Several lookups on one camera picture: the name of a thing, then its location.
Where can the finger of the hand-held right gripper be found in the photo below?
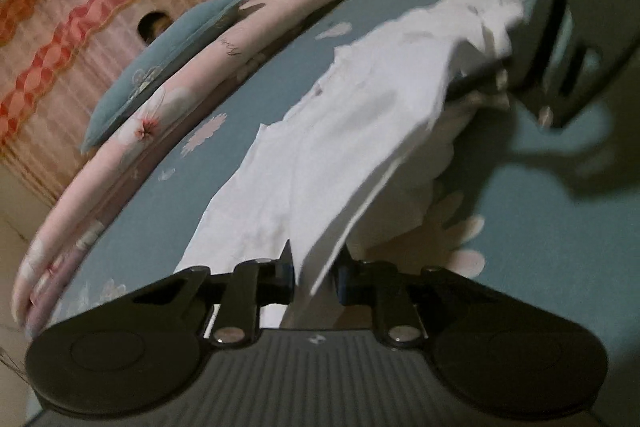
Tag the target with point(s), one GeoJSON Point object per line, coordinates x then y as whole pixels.
{"type": "Point", "coordinates": [552, 32]}

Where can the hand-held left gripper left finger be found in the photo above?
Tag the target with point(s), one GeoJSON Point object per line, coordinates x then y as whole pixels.
{"type": "Point", "coordinates": [282, 279]}

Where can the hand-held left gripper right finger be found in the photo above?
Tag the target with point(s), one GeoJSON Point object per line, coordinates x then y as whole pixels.
{"type": "Point", "coordinates": [345, 287]}

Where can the white printed t-shirt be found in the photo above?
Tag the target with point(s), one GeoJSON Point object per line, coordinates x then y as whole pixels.
{"type": "Point", "coordinates": [340, 142]}

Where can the pink floral folded quilt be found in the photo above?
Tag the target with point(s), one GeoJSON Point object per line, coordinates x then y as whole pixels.
{"type": "Point", "coordinates": [165, 107]}

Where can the teal floral pillow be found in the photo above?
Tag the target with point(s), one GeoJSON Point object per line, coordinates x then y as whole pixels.
{"type": "Point", "coordinates": [165, 57]}

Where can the pink patterned curtain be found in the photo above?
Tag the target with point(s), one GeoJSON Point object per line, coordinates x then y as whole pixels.
{"type": "Point", "coordinates": [65, 32]}

